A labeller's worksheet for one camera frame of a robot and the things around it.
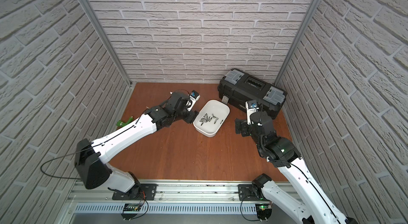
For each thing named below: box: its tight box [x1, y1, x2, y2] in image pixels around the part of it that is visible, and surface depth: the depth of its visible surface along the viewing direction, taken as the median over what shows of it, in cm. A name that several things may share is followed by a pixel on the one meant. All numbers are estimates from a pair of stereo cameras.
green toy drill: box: [115, 115, 134, 127], surface depth 97 cm
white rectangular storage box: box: [192, 99, 231, 139], surface depth 102 cm
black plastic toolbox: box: [217, 67, 288, 119], surface depth 97 cm
